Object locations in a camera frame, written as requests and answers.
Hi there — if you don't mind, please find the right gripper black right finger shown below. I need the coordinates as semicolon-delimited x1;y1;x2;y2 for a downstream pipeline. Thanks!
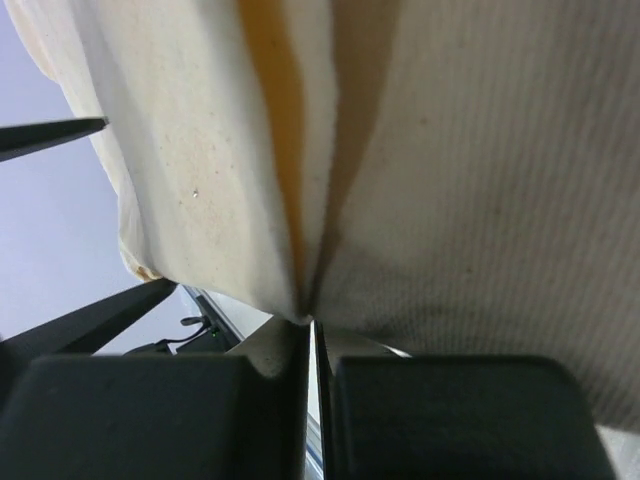
314;326;615;479

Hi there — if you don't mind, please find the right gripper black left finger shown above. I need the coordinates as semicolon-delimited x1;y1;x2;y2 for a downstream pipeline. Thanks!
1;318;309;479

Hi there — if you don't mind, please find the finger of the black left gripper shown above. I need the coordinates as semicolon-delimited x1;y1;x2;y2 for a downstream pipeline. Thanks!
1;279;177;356
0;117;109;162

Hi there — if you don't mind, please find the beige cloth mat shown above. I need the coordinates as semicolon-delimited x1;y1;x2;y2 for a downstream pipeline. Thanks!
7;1;639;432

